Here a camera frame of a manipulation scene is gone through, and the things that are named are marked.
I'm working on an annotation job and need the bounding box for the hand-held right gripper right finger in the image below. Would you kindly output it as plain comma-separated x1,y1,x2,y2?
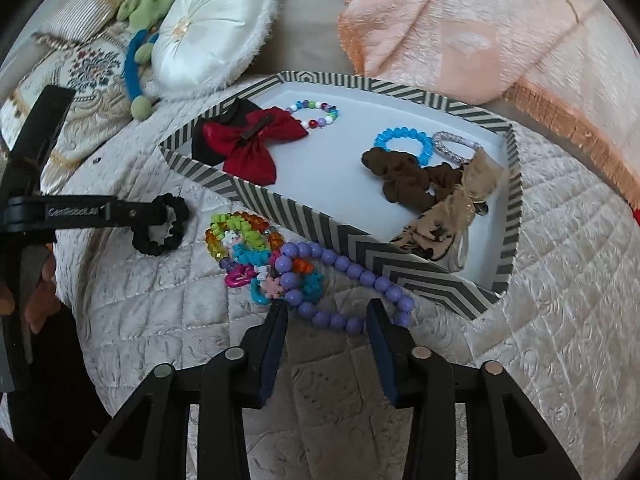
365,297,583,480

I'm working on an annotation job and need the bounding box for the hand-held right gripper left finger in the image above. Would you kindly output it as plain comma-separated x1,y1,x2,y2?
90,300,290,480

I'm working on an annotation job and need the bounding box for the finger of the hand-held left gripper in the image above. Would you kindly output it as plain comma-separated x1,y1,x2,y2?
112,199,166,221

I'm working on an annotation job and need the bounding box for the black scrunchie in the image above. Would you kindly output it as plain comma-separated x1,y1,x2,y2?
131,193,191,257

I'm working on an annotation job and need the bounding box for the purple bead necklace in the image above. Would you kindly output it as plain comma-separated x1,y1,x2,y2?
272,241,416,335

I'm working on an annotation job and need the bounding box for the pile of colourful bracelets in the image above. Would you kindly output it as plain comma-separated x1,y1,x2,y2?
205,210,326,308

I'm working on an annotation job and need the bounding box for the red satin bow hair clip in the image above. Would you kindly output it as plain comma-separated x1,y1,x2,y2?
202,106,309,186

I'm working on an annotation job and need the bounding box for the beige lace bow hair tie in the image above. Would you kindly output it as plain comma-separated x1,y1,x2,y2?
389,152,501,263

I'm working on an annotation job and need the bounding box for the brown scrunchie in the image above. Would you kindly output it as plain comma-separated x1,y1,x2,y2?
361,147,463,212

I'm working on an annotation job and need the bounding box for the striped cardboard box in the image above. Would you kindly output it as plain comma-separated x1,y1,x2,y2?
159,71,523,320

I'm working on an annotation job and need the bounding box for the multicolour round bead bracelet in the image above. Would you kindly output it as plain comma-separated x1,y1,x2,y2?
286,100,340,132

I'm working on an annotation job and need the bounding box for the silver glitter hair tie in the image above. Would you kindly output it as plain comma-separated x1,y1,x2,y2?
431,131,483,166

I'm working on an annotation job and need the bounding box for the blue bead bracelet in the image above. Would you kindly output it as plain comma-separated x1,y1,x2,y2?
374,127,435,167

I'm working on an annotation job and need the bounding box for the person's left hand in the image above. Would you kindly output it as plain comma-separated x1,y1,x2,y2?
22,242,58,335

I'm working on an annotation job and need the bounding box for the floral embroidered cushion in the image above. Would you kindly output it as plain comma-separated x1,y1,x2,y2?
0,30,138,188

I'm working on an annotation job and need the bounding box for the white round satin cushion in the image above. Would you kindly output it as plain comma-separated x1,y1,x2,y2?
150,0,278,98

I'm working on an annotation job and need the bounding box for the cream embroidered bolster pillow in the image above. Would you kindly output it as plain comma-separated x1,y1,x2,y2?
37,0,123,43

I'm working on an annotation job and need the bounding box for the green and blue plush toy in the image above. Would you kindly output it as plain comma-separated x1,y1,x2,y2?
117,0,193,121

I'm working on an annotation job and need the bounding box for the beige padded headboard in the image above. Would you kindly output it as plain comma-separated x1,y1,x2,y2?
245,0,363,83

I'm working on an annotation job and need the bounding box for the peach fringed blanket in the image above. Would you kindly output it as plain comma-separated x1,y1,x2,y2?
336,0,640,211

